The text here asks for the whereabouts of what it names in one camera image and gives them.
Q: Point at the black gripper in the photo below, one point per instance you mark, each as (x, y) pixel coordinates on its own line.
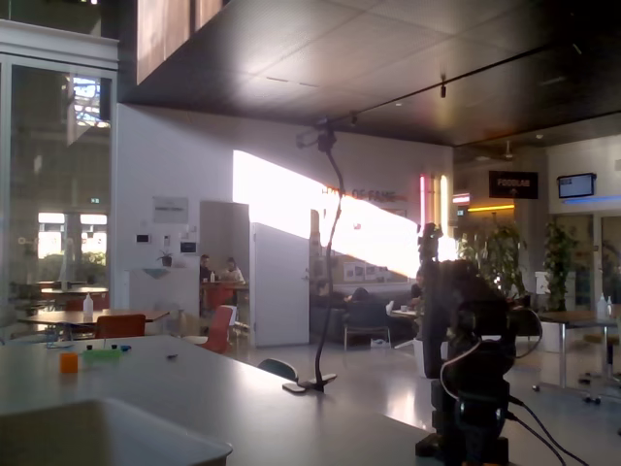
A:
(430, 311)

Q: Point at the white wall poster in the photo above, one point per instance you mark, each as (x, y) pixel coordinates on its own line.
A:
(170, 209)

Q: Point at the orange cube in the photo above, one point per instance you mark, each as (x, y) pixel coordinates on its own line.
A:
(69, 363)

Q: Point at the teal chair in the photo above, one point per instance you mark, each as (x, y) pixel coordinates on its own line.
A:
(279, 368)

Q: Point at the seated person dark top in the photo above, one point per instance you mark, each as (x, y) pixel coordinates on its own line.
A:
(205, 269)

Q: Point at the pink neon tube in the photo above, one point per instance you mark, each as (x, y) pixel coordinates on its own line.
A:
(422, 201)

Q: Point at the wooden table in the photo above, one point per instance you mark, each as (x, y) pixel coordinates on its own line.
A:
(121, 315)

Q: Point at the green flat plastic block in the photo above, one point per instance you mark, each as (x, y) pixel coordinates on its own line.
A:
(101, 356)

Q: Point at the tall leafy plant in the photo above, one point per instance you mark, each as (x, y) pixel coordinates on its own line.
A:
(560, 262)

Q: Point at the large leafy potted plant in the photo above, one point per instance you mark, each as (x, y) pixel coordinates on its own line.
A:
(500, 257)

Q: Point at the grey table metal legs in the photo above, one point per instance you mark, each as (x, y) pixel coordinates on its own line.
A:
(582, 318)

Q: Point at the black gooseneck clamp holder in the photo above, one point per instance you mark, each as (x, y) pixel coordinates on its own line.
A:
(315, 381)

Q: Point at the black foodlab sign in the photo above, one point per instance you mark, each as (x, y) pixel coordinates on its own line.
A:
(513, 184)

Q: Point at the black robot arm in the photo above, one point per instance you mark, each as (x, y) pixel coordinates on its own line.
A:
(434, 315)

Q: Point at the white door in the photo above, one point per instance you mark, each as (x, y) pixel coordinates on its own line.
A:
(281, 286)

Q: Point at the white rectangular plastic tray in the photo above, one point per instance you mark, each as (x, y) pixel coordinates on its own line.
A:
(97, 432)

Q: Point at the black track spotlight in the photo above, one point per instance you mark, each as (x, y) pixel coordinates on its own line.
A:
(443, 89)

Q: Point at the clear plastic bottle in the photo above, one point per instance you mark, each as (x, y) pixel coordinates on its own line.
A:
(88, 308)
(602, 308)

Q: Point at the white planter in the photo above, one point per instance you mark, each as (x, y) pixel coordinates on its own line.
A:
(549, 337)

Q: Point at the small potted plant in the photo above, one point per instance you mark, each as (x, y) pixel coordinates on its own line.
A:
(166, 259)

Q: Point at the orange light strip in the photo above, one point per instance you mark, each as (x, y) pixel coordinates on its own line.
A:
(490, 208)

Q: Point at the red high table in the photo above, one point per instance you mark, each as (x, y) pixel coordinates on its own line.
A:
(223, 287)

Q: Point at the wall monitor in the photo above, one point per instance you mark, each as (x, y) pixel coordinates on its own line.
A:
(576, 186)

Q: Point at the thin dark plant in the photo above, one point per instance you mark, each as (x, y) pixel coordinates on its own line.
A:
(429, 240)

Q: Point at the orange chair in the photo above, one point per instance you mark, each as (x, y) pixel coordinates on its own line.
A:
(120, 326)

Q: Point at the dark armchair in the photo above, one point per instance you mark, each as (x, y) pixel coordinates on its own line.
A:
(366, 315)

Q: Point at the red chair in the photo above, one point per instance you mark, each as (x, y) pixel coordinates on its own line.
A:
(220, 325)

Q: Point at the seated person light top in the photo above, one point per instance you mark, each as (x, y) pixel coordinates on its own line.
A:
(234, 273)

